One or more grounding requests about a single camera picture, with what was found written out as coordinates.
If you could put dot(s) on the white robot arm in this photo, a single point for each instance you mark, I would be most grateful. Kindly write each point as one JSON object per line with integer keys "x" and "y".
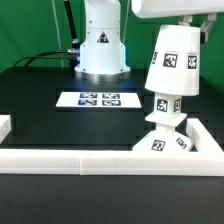
{"x": 102, "y": 54}

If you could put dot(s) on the white marker sheet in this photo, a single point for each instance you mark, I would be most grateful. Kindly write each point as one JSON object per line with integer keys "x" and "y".
{"x": 98, "y": 100}

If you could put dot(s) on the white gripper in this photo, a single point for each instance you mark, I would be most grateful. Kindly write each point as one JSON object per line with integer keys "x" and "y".
{"x": 183, "y": 8}

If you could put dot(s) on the white lamp bulb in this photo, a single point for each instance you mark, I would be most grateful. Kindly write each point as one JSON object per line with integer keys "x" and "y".
{"x": 167, "y": 106}

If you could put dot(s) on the white fence border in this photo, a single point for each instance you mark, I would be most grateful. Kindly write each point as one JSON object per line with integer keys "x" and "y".
{"x": 205, "y": 158}

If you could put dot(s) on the white lamp shade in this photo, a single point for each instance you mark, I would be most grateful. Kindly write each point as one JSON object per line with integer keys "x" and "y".
{"x": 175, "y": 64}

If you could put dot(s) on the white lamp base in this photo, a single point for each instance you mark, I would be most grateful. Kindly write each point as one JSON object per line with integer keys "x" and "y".
{"x": 164, "y": 138}

